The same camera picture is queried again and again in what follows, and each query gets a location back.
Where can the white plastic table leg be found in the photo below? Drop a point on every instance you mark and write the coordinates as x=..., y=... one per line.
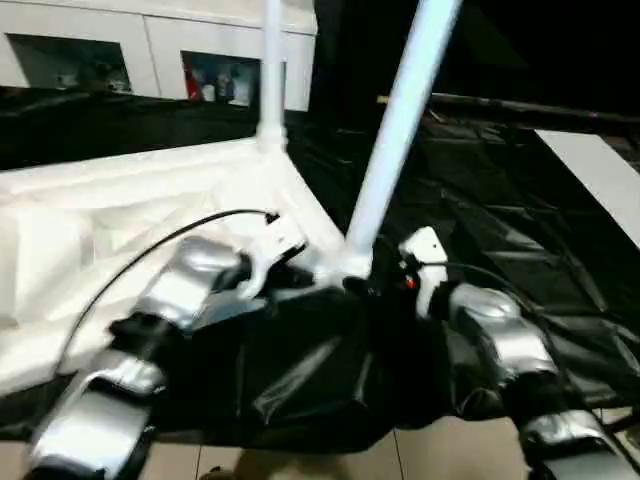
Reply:
x=272, y=70
x=400, y=125

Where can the white plastic table top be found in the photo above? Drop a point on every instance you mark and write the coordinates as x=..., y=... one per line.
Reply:
x=125, y=200

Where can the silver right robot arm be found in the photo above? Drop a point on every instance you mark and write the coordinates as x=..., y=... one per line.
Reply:
x=505, y=330

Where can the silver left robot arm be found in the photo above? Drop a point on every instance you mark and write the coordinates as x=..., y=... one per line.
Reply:
x=165, y=295

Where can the black plastic mat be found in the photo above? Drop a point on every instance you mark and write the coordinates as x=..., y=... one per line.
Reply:
x=500, y=225

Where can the small white cup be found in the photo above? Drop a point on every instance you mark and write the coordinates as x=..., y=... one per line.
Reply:
x=208, y=92

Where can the red item in cabinet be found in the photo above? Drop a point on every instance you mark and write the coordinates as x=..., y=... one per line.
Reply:
x=190, y=82

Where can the white board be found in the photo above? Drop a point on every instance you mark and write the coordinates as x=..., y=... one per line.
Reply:
x=600, y=175

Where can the dark cabinet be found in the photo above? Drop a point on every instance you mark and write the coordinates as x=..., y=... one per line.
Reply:
x=475, y=45

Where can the black stand bar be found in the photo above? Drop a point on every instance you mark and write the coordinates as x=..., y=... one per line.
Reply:
x=622, y=425

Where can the white cabinet with glass doors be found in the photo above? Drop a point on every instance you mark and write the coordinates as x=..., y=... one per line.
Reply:
x=150, y=30

